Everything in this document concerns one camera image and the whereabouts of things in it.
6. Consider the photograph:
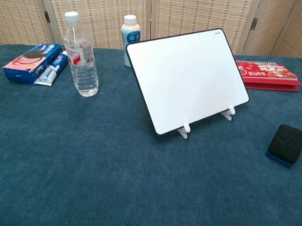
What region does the black blue whiteboard eraser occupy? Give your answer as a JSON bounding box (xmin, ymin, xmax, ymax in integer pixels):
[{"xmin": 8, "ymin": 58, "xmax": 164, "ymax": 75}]
[{"xmin": 264, "ymin": 123, "xmax": 302, "ymax": 170}]

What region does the blue cookie box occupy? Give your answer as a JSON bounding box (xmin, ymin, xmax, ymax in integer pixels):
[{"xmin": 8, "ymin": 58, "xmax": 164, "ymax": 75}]
[{"xmin": 2, "ymin": 41, "xmax": 63, "ymax": 86}]

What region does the red desk calendar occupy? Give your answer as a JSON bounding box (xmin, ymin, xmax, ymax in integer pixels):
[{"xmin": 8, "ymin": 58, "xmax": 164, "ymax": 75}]
[{"xmin": 234, "ymin": 60, "xmax": 302, "ymax": 93}]

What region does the white plastic board stand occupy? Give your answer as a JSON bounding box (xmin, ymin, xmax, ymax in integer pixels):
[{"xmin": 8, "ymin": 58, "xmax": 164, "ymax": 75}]
[{"xmin": 176, "ymin": 103, "xmax": 236, "ymax": 142}]

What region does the pale blue milk drink bottle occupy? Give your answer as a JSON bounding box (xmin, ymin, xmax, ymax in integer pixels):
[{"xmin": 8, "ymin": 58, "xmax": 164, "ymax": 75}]
[{"xmin": 118, "ymin": 13, "xmax": 142, "ymax": 69}]

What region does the woven folding screen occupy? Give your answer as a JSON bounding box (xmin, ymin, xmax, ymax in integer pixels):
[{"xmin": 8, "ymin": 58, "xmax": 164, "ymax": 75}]
[{"xmin": 0, "ymin": 0, "xmax": 302, "ymax": 62}]

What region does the clear plastic water bottle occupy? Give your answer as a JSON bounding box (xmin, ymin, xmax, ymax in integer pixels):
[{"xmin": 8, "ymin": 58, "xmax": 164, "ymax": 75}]
[{"xmin": 60, "ymin": 10, "xmax": 103, "ymax": 98}]

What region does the white whiteboard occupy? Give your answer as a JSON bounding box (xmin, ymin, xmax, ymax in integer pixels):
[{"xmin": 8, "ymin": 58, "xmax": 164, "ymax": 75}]
[{"xmin": 121, "ymin": 24, "xmax": 253, "ymax": 140}]

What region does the blue white toothpaste tube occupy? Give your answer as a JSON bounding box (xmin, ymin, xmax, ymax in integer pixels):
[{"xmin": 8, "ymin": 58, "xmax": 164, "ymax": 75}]
[{"xmin": 34, "ymin": 49, "xmax": 69, "ymax": 87}]

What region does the blue table cloth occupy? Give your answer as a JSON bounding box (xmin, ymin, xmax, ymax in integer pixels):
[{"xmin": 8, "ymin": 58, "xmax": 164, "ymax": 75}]
[{"xmin": 0, "ymin": 43, "xmax": 302, "ymax": 226}]

